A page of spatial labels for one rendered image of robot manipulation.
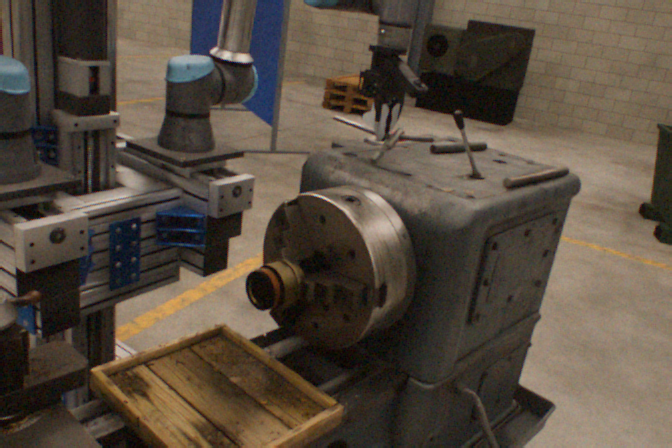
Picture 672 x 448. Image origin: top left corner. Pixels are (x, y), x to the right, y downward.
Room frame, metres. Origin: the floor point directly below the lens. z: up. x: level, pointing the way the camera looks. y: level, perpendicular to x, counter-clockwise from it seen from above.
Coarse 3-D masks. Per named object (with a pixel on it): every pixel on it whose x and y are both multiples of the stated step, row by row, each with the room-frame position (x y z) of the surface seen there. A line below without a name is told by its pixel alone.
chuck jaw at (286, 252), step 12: (288, 204) 1.15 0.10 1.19; (276, 216) 1.11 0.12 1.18; (288, 216) 1.09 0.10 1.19; (300, 216) 1.11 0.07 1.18; (288, 228) 1.08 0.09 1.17; (300, 228) 1.10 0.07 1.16; (276, 240) 1.07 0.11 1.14; (288, 240) 1.06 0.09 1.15; (300, 240) 1.08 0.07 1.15; (276, 252) 1.04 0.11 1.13; (288, 252) 1.05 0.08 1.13; (300, 252) 1.07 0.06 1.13; (312, 252) 1.09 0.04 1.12
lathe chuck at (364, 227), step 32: (320, 192) 1.12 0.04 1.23; (352, 192) 1.14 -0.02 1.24; (320, 224) 1.09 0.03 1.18; (352, 224) 1.04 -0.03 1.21; (384, 224) 1.08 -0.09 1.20; (320, 256) 1.16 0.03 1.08; (352, 256) 1.03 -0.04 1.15; (384, 256) 1.03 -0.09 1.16; (384, 288) 1.02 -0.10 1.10; (320, 320) 1.07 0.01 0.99; (352, 320) 1.01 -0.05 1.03; (384, 320) 1.03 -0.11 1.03
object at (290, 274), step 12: (276, 264) 1.01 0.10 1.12; (288, 264) 1.01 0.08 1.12; (252, 276) 0.99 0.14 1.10; (264, 276) 0.97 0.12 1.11; (276, 276) 0.98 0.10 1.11; (288, 276) 0.99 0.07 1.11; (300, 276) 1.02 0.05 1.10; (252, 288) 1.00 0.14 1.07; (264, 288) 1.02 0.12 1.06; (276, 288) 0.96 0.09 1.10; (288, 288) 0.98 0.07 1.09; (300, 288) 0.99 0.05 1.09; (252, 300) 0.98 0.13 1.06; (264, 300) 1.00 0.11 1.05; (276, 300) 0.96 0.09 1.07; (288, 300) 0.98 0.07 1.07
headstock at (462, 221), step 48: (432, 144) 1.62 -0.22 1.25; (384, 192) 1.20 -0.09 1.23; (432, 192) 1.17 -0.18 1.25; (480, 192) 1.21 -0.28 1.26; (528, 192) 1.29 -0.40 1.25; (576, 192) 1.48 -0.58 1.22; (432, 240) 1.11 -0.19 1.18; (480, 240) 1.13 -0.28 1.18; (528, 240) 1.33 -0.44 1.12; (432, 288) 1.09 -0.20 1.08; (480, 288) 1.19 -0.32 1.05; (528, 288) 1.39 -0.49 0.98; (384, 336) 1.15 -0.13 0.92; (432, 336) 1.08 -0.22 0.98; (480, 336) 1.25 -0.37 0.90
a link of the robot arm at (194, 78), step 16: (176, 64) 1.54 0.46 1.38; (192, 64) 1.54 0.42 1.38; (208, 64) 1.57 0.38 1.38; (176, 80) 1.53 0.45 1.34; (192, 80) 1.54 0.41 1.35; (208, 80) 1.57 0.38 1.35; (224, 80) 1.62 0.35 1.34; (176, 96) 1.54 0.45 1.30; (192, 96) 1.54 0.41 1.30; (208, 96) 1.57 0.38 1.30; (192, 112) 1.54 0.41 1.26; (208, 112) 1.58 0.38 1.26
